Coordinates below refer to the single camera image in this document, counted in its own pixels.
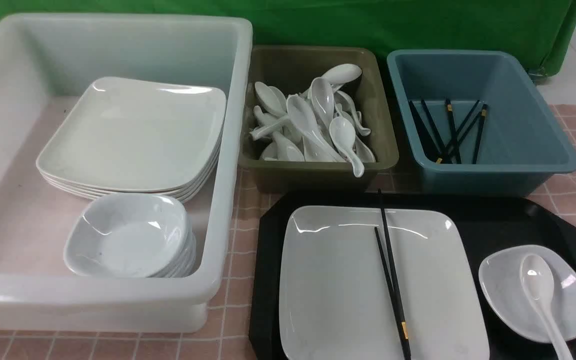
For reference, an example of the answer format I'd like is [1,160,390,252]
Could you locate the white square rice plate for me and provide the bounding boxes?
[278,205,491,360]

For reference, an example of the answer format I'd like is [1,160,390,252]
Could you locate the olive green spoon bin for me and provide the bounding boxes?
[238,45,400,194]

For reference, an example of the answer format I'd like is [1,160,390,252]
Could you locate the white spoon top of bin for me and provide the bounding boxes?
[298,63,363,99]

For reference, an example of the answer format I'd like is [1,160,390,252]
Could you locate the white spoon left of bin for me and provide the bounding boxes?
[254,81,287,118]

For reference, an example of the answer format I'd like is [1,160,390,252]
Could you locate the white spoon centre of bin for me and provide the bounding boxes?
[286,95,345,163]

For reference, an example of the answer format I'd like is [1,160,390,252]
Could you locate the black chopstick in blue bin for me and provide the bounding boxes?
[420,98,446,155]

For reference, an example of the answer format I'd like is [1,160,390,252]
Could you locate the large white plastic tub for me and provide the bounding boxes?
[0,13,254,333]

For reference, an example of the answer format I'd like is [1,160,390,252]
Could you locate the blue plastic chopstick bin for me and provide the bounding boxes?
[386,49,576,198]

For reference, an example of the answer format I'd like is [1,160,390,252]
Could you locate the gold tipped chopstick in bin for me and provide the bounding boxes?
[471,104,489,164]

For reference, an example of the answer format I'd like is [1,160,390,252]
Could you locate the small white bowl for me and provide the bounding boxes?
[478,244,576,344]

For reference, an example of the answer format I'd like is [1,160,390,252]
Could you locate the stack of white square plates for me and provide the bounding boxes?
[35,76,227,203]

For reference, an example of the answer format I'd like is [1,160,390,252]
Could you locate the white spoon front of bin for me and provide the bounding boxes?
[328,116,365,178]

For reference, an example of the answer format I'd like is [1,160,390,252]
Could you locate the black chopstick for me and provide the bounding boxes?
[374,188,412,360]
[374,227,412,360]
[420,98,446,155]

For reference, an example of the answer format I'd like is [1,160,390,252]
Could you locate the white spoon of bin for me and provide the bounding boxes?
[286,95,345,163]
[328,116,365,178]
[298,63,363,99]
[254,81,287,118]

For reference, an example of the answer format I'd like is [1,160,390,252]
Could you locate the white soup spoon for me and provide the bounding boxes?
[519,253,573,360]

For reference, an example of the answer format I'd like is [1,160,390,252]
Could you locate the stack of small white bowls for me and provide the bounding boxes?
[62,193,197,278]

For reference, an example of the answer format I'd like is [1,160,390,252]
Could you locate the green backdrop cloth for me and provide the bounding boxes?
[0,0,576,76]

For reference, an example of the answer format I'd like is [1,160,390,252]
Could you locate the pink checkered tablecloth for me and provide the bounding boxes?
[0,104,576,360]

